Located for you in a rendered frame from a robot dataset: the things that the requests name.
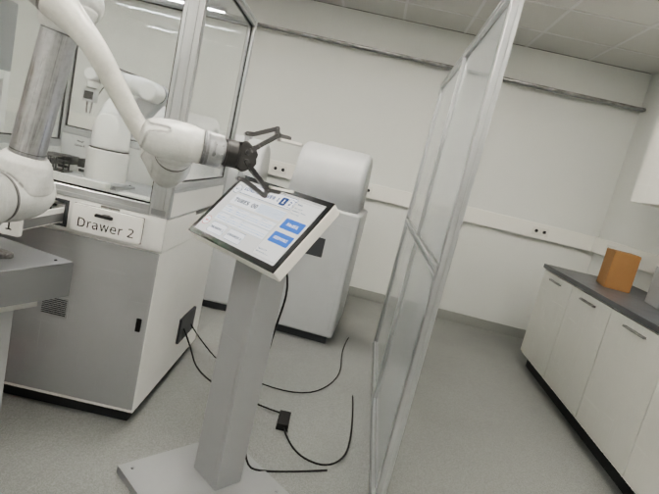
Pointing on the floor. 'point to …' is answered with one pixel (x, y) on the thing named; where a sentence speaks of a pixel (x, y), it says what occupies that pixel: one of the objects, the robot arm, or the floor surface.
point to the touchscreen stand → (224, 405)
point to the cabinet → (106, 322)
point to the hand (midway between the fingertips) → (293, 168)
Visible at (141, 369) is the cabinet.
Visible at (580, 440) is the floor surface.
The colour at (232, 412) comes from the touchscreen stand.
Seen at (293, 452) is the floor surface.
